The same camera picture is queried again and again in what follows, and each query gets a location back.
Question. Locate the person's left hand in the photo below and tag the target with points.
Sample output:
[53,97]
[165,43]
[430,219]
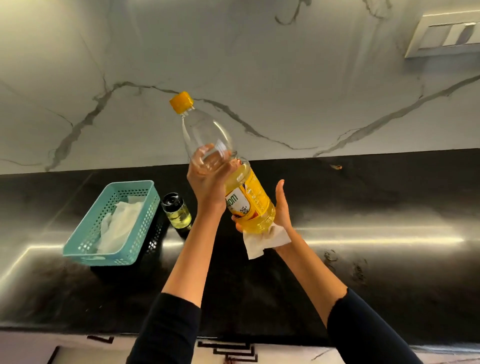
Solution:
[207,187]

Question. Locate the person's right hand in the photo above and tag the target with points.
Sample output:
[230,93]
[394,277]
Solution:
[284,215]

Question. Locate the person's left thumb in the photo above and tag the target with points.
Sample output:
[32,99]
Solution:
[231,168]

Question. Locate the person's right thumb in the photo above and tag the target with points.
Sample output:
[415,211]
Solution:
[280,195]

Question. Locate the yellow-capped cooking oil bottle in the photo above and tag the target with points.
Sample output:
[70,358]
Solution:
[251,195]

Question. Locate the white paper towel piece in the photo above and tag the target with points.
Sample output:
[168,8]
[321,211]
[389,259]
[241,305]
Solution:
[262,243]

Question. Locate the person's right forearm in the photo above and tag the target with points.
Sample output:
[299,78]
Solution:
[322,285]

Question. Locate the person's left forearm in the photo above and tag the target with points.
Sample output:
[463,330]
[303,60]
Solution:
[187,270]

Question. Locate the small black-capped glass oil bottle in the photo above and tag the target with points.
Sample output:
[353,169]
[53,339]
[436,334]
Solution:
[177,213]

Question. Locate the crumpled white paper towels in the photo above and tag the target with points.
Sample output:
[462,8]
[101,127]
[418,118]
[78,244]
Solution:
[120,225]

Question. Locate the teal perforated plastic basket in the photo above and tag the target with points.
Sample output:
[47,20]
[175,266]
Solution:
[84,240]

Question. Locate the white wall switch plate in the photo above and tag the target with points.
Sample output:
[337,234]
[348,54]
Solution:
[442,33]

